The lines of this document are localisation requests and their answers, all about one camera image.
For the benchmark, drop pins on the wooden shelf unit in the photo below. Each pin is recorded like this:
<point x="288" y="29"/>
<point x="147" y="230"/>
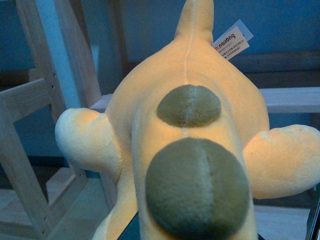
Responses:
<point x="288" y="81"/>

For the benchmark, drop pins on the wooden ladder shelf frame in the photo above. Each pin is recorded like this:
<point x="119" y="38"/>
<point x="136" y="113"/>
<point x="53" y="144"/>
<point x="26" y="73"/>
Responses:
<point x="46" y="59"/>

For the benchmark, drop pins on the yellow plush dinosaur toy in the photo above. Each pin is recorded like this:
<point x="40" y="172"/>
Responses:
<point x="186" y="140"/>

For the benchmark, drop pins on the black gripper edge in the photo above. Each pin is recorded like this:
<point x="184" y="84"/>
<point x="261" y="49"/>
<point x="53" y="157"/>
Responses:
<point x="313" y="221"/>

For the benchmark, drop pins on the white paper toy tag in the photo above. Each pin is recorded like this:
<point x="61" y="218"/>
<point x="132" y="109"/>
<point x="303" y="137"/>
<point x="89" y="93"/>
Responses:
<point x="233" y="41"/>

